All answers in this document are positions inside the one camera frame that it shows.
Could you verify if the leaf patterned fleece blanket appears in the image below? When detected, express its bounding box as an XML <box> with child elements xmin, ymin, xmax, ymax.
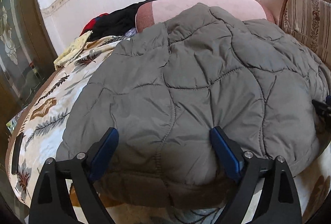
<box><xmin>8</xmin><ymin>37</ymin><xmax>330</xmax><ymax>223</ymax></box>

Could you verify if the grey quilted hooded jacket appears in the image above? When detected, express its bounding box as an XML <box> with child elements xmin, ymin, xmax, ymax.
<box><xmin>56</xmin><ymin>3</ymin><xmax>330</xmax><ymax>209</ymax></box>

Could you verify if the black and red clothes pile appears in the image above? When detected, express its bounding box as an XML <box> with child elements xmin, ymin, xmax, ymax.
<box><xmin>80</xmin><ymin>0</ymin><xmax>156</xmax><ymax>42</ymax></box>

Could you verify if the pink bolster pillow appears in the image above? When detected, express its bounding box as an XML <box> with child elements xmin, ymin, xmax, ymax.
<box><xmin>136</xmin><ymin>0</ymin><xmax>275</xmax><ymax>33</ymax></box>

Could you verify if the striped beige sofa cushion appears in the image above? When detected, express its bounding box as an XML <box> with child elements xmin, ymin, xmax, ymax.
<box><xmin>281</xmin><ymin>0</ymin><xmax>331</xmax><ymax>67</ymax></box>

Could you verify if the yellow cloth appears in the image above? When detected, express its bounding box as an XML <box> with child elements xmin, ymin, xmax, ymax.
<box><xmin>53</xmin><ymin>31</ymin><xmax>92</xmax><ymax>70</ymax></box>

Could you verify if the brown wooden glass door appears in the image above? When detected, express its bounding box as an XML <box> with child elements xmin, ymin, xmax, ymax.
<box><xmin>1</xmin><ymin>0</ymin><xmax>56</xmax><ymax>137</ymax></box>

